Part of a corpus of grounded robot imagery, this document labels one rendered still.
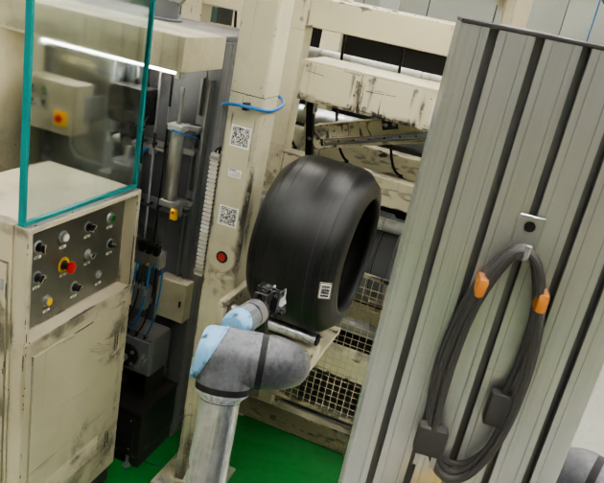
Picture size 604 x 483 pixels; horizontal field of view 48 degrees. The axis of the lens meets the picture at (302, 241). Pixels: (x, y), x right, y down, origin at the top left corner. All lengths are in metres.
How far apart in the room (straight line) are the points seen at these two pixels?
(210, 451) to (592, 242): 0.94
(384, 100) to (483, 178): 1.68
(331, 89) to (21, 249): 1.17
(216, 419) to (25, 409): 0.99
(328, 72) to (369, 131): 0.29
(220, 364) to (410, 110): 1.30
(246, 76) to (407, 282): 1.59
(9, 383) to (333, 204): 1.14
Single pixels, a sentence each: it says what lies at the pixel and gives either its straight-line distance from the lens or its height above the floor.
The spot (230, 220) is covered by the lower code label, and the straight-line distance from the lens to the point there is 2.40.
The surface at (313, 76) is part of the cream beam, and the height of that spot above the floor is 1.73.
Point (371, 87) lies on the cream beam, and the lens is 2.41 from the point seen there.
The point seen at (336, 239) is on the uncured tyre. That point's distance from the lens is 2.09.
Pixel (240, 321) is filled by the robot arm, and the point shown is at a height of 1.21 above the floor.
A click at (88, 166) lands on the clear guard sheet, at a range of 2.17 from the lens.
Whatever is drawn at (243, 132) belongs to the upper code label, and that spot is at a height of 1.53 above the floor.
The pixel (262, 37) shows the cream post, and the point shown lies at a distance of 2.26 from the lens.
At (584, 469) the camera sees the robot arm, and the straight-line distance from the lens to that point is 1.31.
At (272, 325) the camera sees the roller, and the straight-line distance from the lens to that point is 2.37.
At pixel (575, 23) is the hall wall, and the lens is 11.30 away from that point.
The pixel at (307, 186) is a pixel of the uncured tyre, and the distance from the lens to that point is 2.15.
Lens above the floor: 2.03
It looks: 21 degrees down
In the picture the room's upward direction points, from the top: 11 degrees clockwise
